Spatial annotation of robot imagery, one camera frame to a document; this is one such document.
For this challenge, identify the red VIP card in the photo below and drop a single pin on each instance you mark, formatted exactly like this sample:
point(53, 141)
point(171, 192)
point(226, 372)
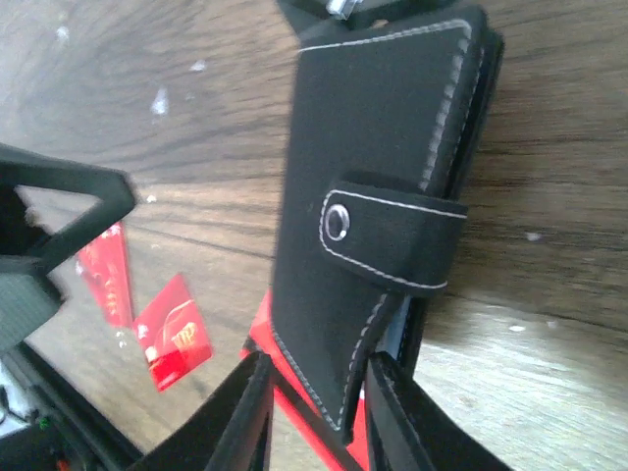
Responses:
point(171, 333)

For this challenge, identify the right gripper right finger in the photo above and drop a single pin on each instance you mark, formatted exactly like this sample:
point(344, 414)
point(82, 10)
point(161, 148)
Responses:
point(408, 431)

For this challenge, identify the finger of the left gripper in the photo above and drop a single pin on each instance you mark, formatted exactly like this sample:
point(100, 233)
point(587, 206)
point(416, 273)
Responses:
point(50, 209)

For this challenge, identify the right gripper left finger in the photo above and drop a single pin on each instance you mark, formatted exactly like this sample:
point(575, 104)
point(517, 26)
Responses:
point(232, 430)

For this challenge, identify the red magnetic stripe card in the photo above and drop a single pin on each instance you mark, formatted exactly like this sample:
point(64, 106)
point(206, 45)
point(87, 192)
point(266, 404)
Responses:
point(294, 401)

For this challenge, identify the black leather card holder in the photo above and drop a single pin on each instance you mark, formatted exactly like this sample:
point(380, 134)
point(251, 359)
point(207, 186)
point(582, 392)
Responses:
point(384, 121)

